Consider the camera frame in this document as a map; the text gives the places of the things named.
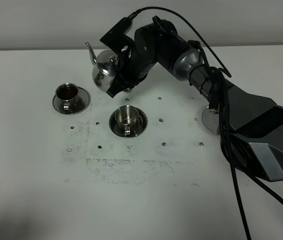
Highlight middle steel saucer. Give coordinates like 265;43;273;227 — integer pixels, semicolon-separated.
108;107;148;138

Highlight steel teapot saucer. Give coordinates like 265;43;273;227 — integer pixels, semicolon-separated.
201;106;220;136

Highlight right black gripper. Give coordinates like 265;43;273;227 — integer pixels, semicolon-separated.
106;16;182;98

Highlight stainless steel teacup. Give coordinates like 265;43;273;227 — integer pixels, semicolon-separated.
55;83;80;112
114;105;140;137

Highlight left stainless steel teacup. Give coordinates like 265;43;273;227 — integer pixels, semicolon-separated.
55;83;80;112

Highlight left steel saucer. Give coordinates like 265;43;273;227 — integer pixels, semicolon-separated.
52;87;91;115

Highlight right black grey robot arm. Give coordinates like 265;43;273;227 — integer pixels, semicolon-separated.
101;16;283;182

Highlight black camera cable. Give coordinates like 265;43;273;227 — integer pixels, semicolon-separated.
126;6;283;240

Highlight stainless steel teapot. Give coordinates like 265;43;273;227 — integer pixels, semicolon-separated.
85;42;118;93

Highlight middle stainless steel teacup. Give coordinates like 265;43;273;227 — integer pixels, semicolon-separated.
114;105;140;137

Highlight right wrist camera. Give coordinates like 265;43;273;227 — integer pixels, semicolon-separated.
100;17;135;57

